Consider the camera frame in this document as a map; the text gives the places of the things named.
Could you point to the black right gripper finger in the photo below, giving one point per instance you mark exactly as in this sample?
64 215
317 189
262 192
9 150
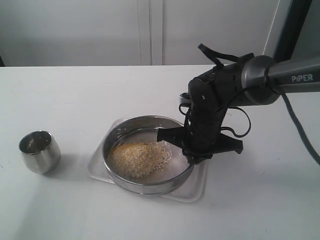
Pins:
222 143
174 136

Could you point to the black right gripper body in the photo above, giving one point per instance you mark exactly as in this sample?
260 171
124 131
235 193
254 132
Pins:
211 93

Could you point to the yellow grain mixture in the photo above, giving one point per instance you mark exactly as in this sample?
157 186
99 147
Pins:
138 160

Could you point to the round steel mesh sieve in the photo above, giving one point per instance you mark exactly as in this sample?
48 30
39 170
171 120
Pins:
139 163

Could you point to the stainless steel cup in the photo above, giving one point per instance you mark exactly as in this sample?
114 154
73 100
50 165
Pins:
40 151

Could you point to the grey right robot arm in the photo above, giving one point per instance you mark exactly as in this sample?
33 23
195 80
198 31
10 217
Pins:
256 82

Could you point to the white plastic tray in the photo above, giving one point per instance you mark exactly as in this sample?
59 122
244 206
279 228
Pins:
100 172

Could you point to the white cabinet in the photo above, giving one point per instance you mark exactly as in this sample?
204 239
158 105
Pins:
135 32

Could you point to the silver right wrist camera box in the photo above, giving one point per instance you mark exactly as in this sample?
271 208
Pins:
184 99

